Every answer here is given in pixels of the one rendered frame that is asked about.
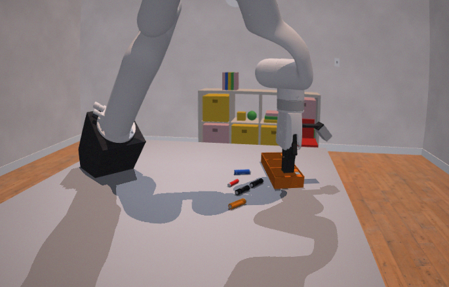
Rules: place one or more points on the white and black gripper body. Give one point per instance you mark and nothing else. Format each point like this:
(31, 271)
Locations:
(288, 124)

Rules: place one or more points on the orange battery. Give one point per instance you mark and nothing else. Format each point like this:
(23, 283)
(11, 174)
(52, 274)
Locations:
(237, 203)

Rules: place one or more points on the red battery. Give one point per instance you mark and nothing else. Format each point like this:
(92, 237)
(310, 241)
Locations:
(233, 183)

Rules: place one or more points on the orange rack of three bins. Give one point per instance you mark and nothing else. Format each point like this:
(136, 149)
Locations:
(272, 163)

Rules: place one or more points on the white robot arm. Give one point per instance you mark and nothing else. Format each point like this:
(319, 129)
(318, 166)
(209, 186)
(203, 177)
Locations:
(145, 54)

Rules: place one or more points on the blue aa battery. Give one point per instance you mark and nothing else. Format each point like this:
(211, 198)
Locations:
(247, 171)

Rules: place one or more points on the black aa battery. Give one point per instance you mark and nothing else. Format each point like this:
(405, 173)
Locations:
(242, 190)
(257, 182)

